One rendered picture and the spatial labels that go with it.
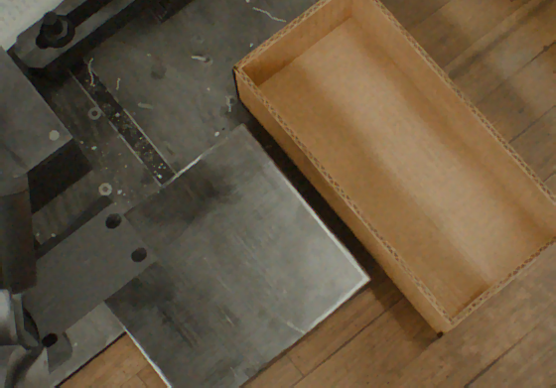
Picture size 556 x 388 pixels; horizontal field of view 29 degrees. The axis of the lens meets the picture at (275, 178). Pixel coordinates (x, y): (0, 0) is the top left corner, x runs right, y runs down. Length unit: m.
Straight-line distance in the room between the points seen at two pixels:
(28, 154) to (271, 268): 0.20
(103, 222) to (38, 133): 0.19
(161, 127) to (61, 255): 0.28
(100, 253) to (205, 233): 0.22
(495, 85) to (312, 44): 0.15
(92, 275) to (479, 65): 0.40
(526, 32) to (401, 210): 0.19
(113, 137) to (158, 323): 0.16
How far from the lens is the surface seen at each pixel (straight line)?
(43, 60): 0.84
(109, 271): 0.63
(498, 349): 0.85
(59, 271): 0.63
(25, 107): 0.82
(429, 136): 0.87
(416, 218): 0.85
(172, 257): 0.84
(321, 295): 0.82
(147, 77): 0.90
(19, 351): 0.53
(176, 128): 0.88
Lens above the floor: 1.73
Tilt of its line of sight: 75 degrees down
